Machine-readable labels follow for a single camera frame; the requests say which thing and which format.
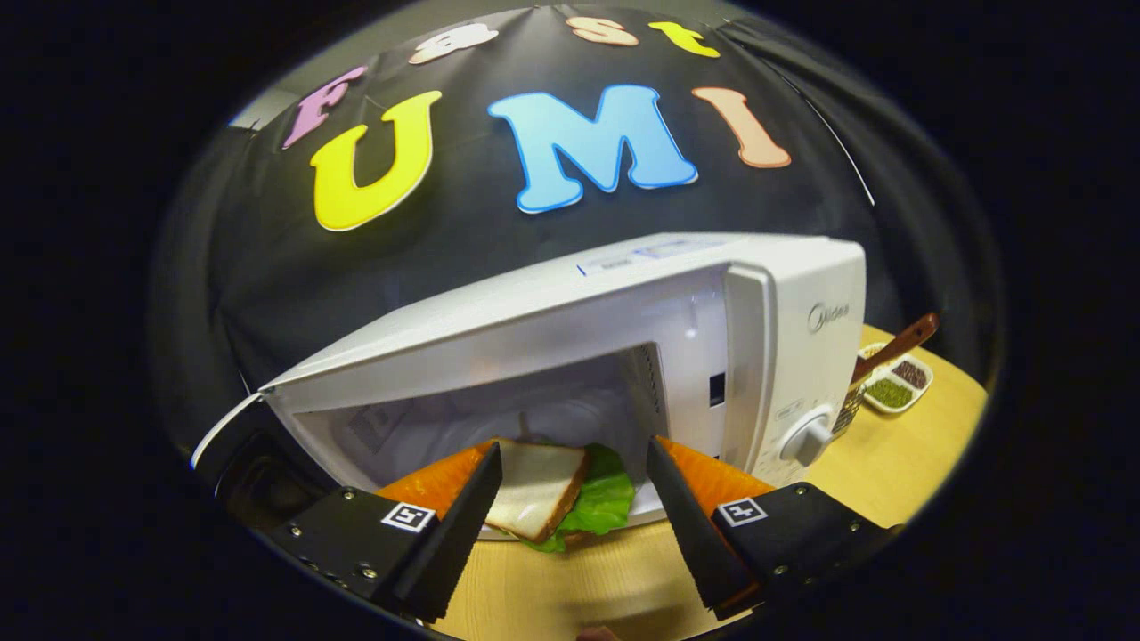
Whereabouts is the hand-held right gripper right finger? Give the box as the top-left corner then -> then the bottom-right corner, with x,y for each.
645,435 -> 902,612

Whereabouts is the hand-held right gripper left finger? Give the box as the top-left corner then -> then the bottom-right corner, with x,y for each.
265,440 -> 504,623

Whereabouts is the toast lettuce sandwich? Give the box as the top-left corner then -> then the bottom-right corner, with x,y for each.
485,438 -> 639,554

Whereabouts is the white microwave oven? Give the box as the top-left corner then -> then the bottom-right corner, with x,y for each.
191,232 -> 867,540

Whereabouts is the white divided seasoning tray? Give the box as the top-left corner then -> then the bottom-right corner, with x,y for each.
859,343 -> 935,416

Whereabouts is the black backdrop cloth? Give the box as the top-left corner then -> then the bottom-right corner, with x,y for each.
147,4 -> 1007,535

